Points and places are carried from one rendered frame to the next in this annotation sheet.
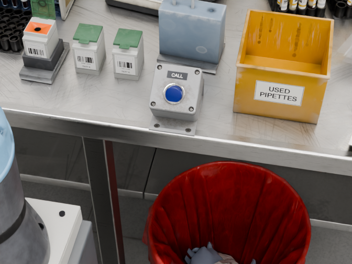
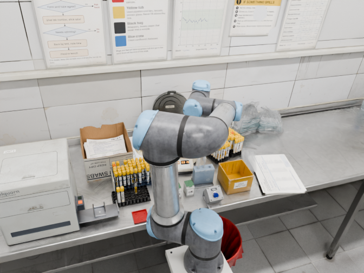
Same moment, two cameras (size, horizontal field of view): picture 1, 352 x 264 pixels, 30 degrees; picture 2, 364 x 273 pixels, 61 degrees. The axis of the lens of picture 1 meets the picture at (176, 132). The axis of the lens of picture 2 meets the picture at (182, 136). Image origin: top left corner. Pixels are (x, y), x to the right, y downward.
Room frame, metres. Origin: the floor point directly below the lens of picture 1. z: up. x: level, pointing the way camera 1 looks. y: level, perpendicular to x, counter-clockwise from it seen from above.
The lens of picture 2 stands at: (-0.13, 0.68, 1.97)
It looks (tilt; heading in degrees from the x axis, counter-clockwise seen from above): 35 degrees down; 329
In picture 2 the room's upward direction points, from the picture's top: 3 degrees clockwise
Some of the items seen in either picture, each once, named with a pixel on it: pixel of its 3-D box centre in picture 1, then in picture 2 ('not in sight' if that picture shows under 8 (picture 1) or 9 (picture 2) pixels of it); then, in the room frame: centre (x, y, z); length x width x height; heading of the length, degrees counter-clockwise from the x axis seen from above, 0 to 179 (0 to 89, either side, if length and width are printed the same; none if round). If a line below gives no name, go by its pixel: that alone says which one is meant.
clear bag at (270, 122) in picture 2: not in sight; (270, 118); (1.09, -0.70, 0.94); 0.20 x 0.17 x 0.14; 54
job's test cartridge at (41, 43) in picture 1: (41, 42); not in sight; (0.81, 0.22, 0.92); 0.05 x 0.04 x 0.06; 167
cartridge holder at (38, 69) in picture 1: (44, 55); not in sight; (0.81, 0.22, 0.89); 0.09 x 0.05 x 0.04; 167
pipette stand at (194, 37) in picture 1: (191, 32); (202, 175); (0.83, -0.03, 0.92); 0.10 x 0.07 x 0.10; 74
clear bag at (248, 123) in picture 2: not in sight; (244, 116); (1.15, -0.53, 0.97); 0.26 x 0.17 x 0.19; 94
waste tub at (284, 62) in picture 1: (282, 66); (234, 176); (0.75, -0.16, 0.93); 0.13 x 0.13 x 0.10; 79
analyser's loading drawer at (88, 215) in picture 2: not in sight; (94, 212); (0.83, 0.52, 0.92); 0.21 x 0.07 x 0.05; 79
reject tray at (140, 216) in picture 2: not in sight; (140, 216); (0.76, 0.34, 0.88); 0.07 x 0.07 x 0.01; 79
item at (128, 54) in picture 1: (128, 54); (188, 188); (0.79, 0.08, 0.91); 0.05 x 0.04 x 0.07; 169
